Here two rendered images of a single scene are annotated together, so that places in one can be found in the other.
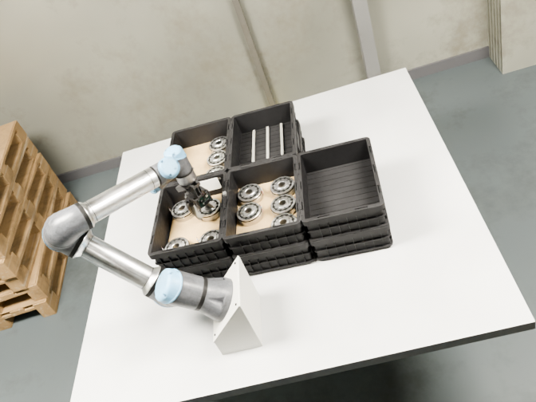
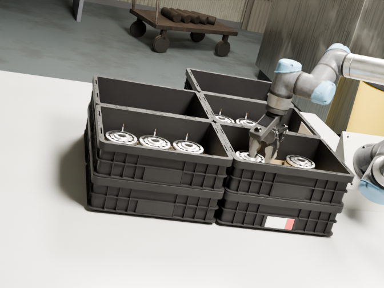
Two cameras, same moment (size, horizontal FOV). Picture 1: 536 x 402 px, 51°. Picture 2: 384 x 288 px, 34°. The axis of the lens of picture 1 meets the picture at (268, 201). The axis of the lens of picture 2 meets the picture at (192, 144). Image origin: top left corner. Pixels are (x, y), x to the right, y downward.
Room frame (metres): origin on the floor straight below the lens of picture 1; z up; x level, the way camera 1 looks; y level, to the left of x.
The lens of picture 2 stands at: (2.97, 1.82, 1.64)
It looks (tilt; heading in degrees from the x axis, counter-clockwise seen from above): 22 degrees down; 240
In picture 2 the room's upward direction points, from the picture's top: 14 degrees clockwise
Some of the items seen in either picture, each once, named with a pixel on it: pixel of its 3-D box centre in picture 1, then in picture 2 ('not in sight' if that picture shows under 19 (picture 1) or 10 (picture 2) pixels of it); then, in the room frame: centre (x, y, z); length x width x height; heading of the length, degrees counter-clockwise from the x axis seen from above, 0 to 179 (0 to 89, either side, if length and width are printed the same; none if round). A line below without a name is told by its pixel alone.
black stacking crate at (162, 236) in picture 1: (195, 222); (277, 165); (1.75, 0.31, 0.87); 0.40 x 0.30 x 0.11; 165
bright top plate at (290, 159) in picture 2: (210, 239); (300, 162); (1.62, 0.26, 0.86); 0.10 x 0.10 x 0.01
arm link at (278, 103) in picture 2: (186, 175); (278, 100); (1.78, 0.25, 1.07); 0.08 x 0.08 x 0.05
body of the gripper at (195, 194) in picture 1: (195, 191); (272, 123); (1.77, 0.25, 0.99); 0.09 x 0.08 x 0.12; 30
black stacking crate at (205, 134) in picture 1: (202, 159); (158, 148); (2.13, 0.20, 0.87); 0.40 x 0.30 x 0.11; 165
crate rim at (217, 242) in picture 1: (190, 213); (282, 151); (1.75, 0.31, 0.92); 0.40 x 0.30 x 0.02; 165
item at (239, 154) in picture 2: (209, 207); (250, 157); (1.81, 0.23, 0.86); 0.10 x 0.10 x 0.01
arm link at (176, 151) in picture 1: (177, 161); (286, 78); (1.78, 0.26, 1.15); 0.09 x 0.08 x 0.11; 123
